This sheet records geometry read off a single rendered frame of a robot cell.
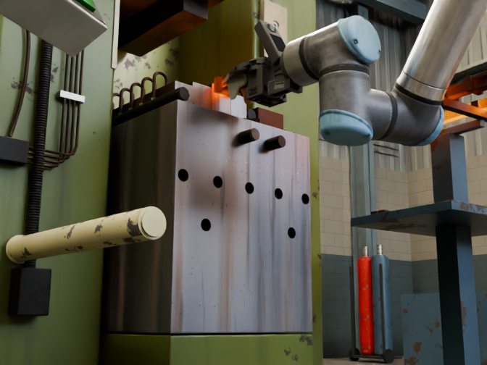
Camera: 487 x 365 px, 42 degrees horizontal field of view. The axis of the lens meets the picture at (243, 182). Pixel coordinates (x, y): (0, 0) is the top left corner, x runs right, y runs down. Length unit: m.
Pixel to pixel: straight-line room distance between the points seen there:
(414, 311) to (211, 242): 4.01
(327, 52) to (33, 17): 0.49
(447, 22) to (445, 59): 0.06
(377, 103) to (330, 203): 8.56
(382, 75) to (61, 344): 10.19
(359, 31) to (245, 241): 0.47
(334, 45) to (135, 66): 0.88
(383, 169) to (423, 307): 5.76
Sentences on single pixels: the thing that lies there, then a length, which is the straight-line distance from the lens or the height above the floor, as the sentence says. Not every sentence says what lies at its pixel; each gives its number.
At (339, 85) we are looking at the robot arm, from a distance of 1.10.
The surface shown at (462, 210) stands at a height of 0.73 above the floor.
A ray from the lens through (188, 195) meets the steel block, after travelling 1.21.
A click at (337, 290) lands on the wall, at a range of 9.58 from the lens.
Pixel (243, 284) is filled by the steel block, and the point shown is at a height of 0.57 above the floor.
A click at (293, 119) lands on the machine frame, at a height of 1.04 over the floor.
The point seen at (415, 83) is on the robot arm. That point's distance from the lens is 1.15.
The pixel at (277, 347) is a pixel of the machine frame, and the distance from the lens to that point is 1.34.
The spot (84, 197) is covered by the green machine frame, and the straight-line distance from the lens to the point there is 1.32.
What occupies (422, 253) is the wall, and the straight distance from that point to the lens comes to 10.67.
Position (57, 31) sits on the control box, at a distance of 1.05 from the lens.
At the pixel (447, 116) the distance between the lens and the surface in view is 1.68.
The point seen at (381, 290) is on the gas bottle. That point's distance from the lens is 8.40.
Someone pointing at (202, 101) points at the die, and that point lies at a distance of 1.36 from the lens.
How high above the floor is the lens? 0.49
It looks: 13 degrees up
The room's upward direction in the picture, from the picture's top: straight up
